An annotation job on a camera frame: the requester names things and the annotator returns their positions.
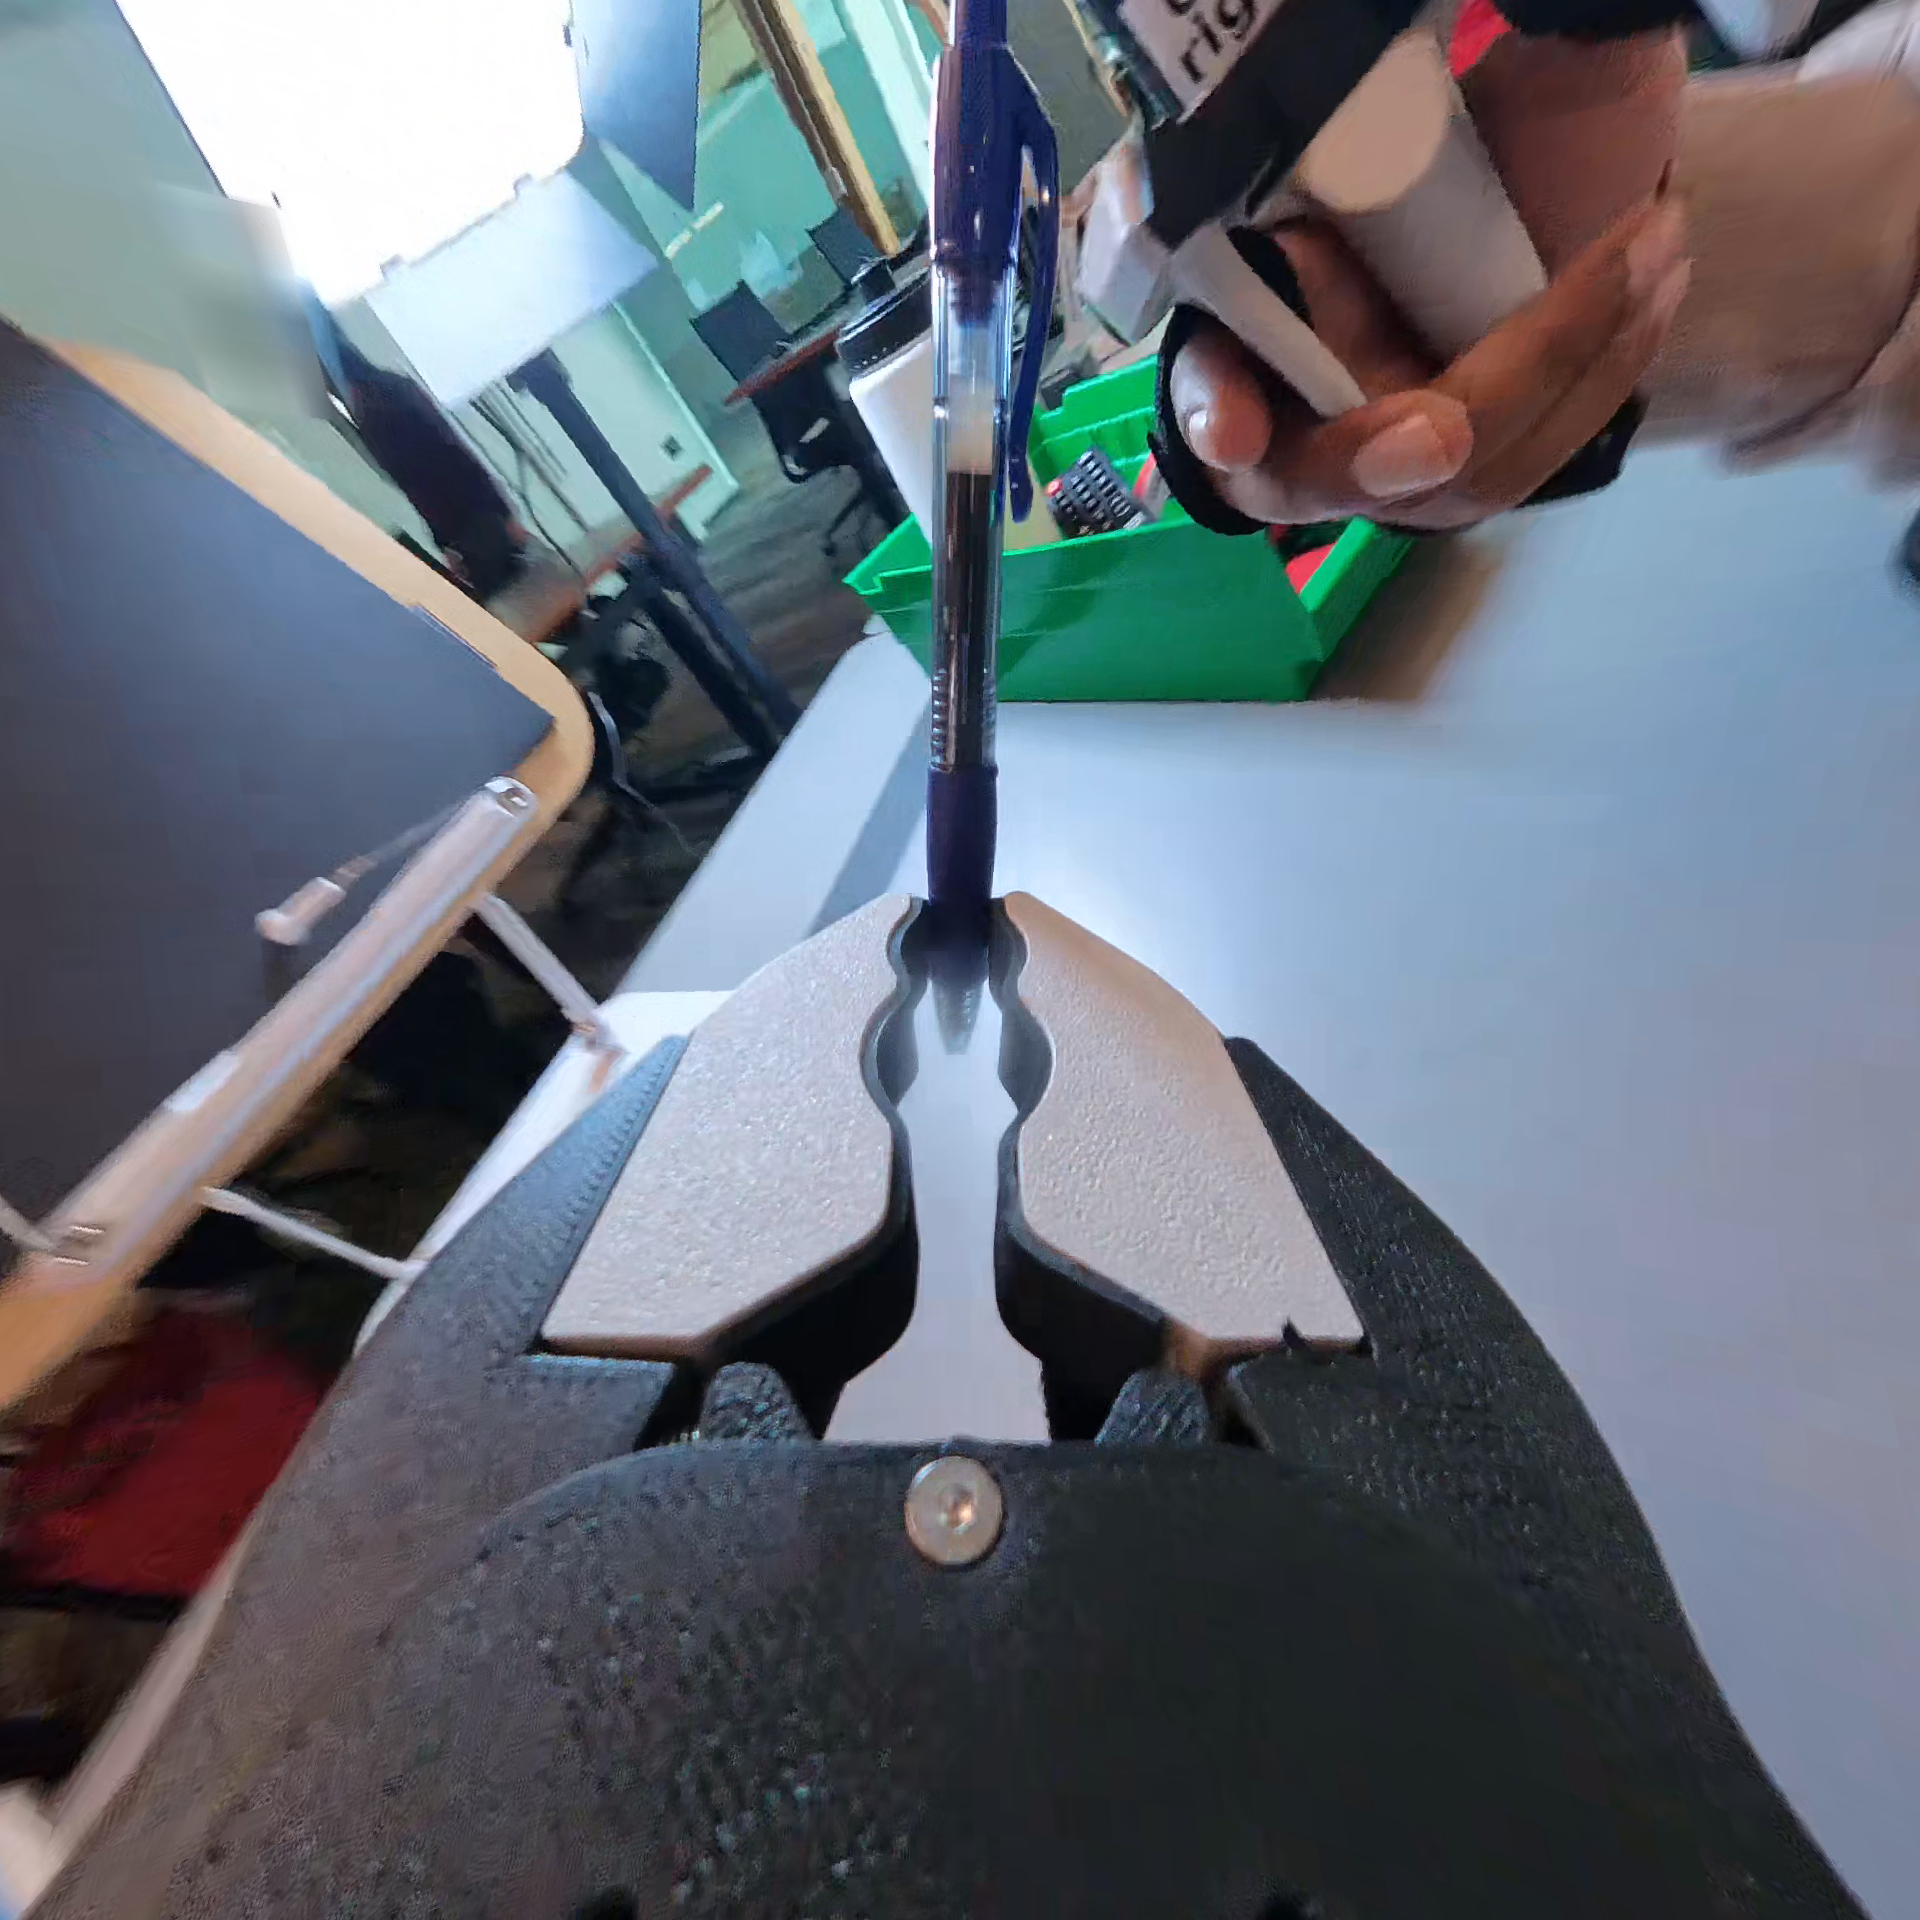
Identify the person's right forearm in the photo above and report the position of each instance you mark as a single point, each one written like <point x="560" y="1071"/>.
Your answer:
<point x="1801" y="227"/>

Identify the dark office desk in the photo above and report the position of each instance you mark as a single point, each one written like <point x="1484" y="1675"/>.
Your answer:
<point x="780" y="373"/>

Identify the green plastic bin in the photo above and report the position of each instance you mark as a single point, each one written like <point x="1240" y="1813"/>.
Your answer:
<point x="1126" y="630"/>

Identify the white panel on pole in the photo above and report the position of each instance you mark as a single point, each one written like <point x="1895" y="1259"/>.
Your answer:
<point x="511" y="286"/>

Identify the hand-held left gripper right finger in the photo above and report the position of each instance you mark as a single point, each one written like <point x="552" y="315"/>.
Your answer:
<point x="1187" y="1185"/>

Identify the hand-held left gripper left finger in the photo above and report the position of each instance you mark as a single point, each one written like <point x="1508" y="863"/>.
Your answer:
<point x="736" y="1185"/>

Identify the black board on white stand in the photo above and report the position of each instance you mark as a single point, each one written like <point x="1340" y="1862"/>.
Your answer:
<point x="225" y="675"/>

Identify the red lidded container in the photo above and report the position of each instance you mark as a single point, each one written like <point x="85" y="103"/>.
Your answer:
<point x="147" y="1440"/>

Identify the blue pen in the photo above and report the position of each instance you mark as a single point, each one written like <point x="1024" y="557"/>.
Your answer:
<point x="962" y="598"/>

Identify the white water bottle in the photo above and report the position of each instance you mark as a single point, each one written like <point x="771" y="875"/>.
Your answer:
<point x="885" y="419"/>

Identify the black remote control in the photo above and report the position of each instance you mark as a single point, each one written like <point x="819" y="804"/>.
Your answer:
<point x="1096" y="492"/>

